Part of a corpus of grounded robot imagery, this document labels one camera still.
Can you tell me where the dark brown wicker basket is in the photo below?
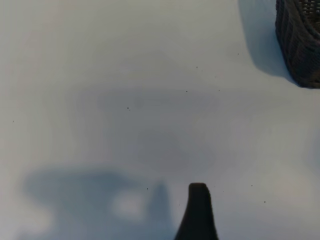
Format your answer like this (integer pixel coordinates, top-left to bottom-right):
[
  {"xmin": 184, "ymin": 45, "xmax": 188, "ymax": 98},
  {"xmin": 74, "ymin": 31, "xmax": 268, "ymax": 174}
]
[{"xmin": 274, "ymin": 0, "xmax": 320, "ymax": 89}]

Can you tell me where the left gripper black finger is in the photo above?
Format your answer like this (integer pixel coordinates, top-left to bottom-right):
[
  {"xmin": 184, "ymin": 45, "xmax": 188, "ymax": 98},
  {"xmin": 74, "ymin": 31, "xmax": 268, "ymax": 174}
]
[{"xmin": 173, "ymin": 182, "xmax": 220, "ymax": 240}]

